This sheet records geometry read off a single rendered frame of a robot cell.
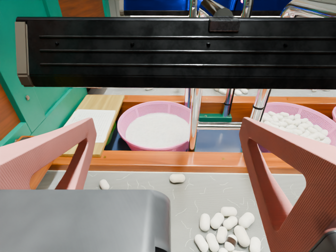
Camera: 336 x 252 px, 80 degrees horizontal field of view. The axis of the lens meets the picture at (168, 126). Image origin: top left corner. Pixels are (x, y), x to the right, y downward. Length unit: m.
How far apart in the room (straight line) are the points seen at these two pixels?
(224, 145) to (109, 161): 0.39
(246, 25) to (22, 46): 0.26
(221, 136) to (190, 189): 0.32
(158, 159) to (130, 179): 0.09
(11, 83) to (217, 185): 0.52
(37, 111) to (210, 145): 0.53
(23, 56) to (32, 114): 0.31
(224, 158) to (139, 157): 0.22
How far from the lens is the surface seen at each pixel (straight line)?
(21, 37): 0.30
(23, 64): 0.30
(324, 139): 0.79
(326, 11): 0.36
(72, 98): 0.78
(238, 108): 0.83
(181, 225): 0.46
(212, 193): 0.51
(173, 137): 0.66
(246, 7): 0.68
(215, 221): 0.45
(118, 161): 0.55
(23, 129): 0.58
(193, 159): 0.54
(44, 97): 0.66
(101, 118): 0.69
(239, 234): 0.45
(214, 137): 0.76
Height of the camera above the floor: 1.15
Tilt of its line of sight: 36 degrees down
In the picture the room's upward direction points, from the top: straight up
